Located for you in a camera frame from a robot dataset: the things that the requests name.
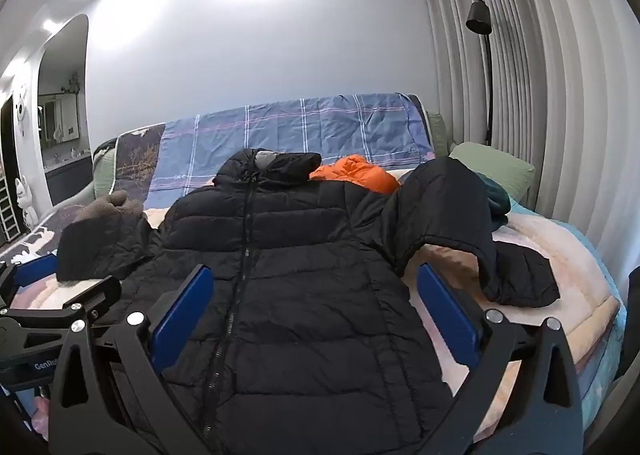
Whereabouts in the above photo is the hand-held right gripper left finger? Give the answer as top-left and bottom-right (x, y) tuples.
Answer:
(47, 264), (216, 455)

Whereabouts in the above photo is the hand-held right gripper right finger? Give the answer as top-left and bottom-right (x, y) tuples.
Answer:
(414, 262), (585, 455)

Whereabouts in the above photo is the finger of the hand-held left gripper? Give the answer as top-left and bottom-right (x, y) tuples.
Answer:
(0, 276), (124, 336)
(0, 254), (60, 310)

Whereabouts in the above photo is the black puffer jacket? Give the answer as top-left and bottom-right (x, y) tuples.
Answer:
(55, 149), (562, 455)

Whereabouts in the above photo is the white cat figurine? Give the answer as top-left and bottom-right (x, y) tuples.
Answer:
(14, 175), (38, 232)

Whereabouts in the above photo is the white ladder rack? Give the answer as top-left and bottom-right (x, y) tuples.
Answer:
(0, 167), (20, 242)

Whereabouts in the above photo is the brown fleece garment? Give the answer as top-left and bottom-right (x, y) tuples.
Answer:
(75, 190), (147, 226)

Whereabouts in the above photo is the dark vanity cabinet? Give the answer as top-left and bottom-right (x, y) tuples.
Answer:
(44, 155), (96, 208)

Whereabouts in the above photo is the teal garment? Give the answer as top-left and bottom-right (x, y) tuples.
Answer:
(472, 171), (512, 232)

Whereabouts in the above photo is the tree print cloth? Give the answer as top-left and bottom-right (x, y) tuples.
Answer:
(111, 122), (167, 208)

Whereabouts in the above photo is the light blue bed sheet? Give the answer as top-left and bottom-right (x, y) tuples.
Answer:
(512, 202), (628, 436)

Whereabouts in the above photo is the green pillow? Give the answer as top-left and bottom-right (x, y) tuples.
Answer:
(448, 142), (536, 210)

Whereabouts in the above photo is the orange puffer jacket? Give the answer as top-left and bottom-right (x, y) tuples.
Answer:
(309, 154), (401, 194)

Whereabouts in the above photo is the blue plaid sheet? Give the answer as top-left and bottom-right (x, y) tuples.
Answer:
(147, 92), (436, 196)

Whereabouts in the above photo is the grey pleated curtain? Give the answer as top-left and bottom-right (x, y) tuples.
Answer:
(412, 0), (638, 286)

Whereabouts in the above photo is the black floor lamp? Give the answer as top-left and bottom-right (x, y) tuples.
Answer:
(465, 0), (497, 146)

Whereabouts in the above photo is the wall mirror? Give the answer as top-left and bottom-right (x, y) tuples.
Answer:
(39, 92), (81, 142)

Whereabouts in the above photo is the white bear wall figure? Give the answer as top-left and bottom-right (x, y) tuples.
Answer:
(12, 84), (30, 138)

